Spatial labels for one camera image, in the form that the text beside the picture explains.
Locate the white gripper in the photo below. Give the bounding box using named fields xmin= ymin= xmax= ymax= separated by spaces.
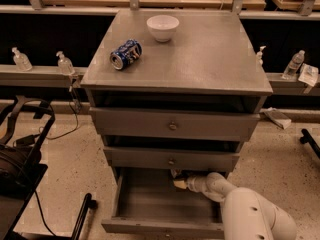
xmin=173 ymin=175 xmax=207 ymax=193

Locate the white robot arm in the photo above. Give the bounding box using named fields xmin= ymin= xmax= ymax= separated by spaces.
xmin=173 ymin=172 xmax=297 ymax=240

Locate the grey middle drawer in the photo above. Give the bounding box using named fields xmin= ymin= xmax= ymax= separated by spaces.
xmin=104 ymin=146 xmax=239 ymax=172

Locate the grey open bottom drawer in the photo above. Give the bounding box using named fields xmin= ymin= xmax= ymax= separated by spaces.
xmin=102 ymin=168 xmax=224 ymax=240

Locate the grey wooden drawer cabinet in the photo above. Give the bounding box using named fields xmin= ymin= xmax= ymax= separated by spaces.
xmin=80 ymin=9 xmax=274 ymax=185

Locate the grey top drawer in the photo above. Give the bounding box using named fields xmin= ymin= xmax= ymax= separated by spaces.
xmin=89 ymin=107 xmax=260 ymax=142

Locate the black tube leg bottom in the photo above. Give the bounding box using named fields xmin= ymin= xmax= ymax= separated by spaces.
xmin=71 ymin=193 xmax=98 ymax=240

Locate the blue pepsi can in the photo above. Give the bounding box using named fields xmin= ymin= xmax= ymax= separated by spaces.
xmin=110 ymin=39 xmax=142 ymax=70

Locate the grey block on floor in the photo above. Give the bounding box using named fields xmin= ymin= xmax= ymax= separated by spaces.
xmin=264 ymin=108 xmax=292 ymax=129

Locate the black caster leg right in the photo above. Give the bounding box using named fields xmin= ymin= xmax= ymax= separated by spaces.
xmin=300 ymin=129 xmax=320 ymax=159

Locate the small pump bottle right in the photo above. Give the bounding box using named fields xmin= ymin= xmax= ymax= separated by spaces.
xmin=256 ymin=46 xmax=266 ymax=66

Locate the white ceramic bowl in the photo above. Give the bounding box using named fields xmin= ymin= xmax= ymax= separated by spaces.
xmin=147 ymin=15 xmax=180 ymax=42

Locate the clear plastic water bottle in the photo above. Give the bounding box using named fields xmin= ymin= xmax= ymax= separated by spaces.
xmin=282 ymin=50 xmax=305 ymax=79

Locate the clear pump bottle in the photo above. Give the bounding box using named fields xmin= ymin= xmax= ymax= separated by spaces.
xmin=12 ymin=47 xmax=32 ymax=71
xmin=56 ymin=51 xmax=75 ymax=76

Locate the white plastic packet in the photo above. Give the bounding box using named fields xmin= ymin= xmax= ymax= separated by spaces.
xmin=298 ymin=63 xmax=319 ymax=87

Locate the clear pump bottle far left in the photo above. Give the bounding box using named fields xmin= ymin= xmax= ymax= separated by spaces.
xmin=12 ymin=47 xmax=32 ymax=71

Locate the black cable on floor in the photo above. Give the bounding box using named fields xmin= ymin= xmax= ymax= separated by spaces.
xmin=38 ymin=83 xmax=83 ymax=141

